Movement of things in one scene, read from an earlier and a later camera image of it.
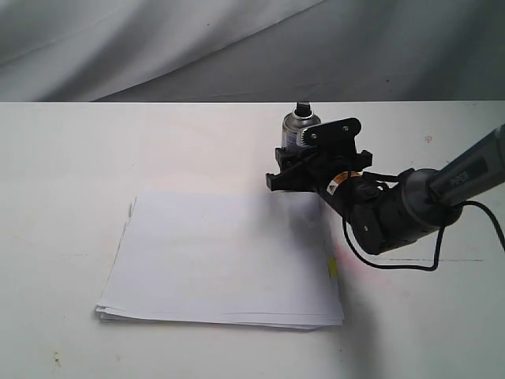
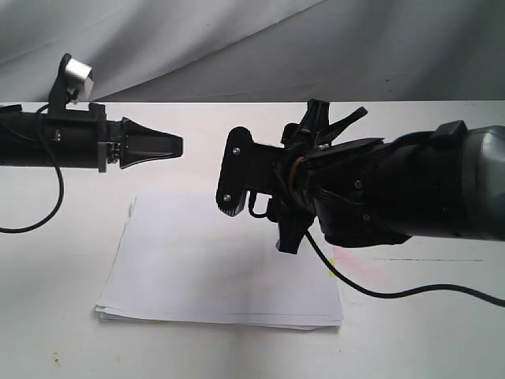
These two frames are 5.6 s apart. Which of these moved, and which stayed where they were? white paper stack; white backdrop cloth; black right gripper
Moved: black right gripper
Stayed: white backdrop cloth; white paper stack
